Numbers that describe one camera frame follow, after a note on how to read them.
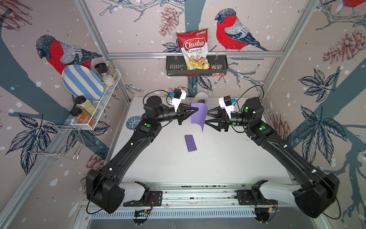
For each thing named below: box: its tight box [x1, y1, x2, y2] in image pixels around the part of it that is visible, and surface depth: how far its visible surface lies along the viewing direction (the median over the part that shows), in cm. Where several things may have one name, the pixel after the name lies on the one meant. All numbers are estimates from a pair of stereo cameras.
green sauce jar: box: [72, 95, 99, 118], surface depth 66 cm
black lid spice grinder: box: [94, 62, 116, 87], surface depth 83 cm
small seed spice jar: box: [106, 60, 118, 81], surface depth 87 cm
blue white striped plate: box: [61, 64, 105, 102], surface depth 73 cm
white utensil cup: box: [192, 92, 209, 105], surface depth 106 cm
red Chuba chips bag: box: [176, 28, 211, 70], surface depth 83 cm
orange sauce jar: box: [69, 107, 96, 128], surface depth 63 cm
